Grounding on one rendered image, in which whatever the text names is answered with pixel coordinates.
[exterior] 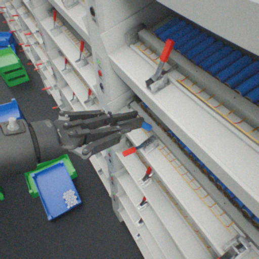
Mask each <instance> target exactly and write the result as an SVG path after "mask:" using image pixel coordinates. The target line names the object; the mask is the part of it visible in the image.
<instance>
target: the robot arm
mask: <svg viewBox="0 0 259 259"><path fill-rule="evenodd" d="M98 115H99V116H98ZM137 115H138V111H137V110H136V111H131V112H126V113H116V114H112V112H110V111H108V113H107V114H106V113H105V111H104V110H91V111H75V112H69V111H64V110H60V112H59V119H58V120H55V121H53V122H52V121H51V120H49V119H46V120H40V121H35V122H30V123H28V124H27V122H26V120H24V119H18V120H16V118H14V117H11V118H9V119H8V120H9V121H4V122H0V181H1V180H3V179H7V178H11V177H13V176H16V175H20V174H24V173H26V172H29V171H32V170H36V168H37V165H38V163H43V162H47V161H51V160H53V159H57V158H59V157H60V156H62V155H64V154H77V155H78V156H80V157H81V161H83V162H86V161H87V160H88V159H90V158H91V157H92V156H93V155H95V154H96V153H99V152H101V151H103V150H106V149H108V148H110V147H112V146H114V145H116V144H119V143H120V141H121V137H122V134H126V133H130V132H131V131H132V130H136V129H139V128H141V127H142V125H143V122H144V117H138V118H136V117H137ZM109 124H110V127H104V126H107V125H109ZM100 127H104V128H100ZM81 146H83V147H81Z"/></svg>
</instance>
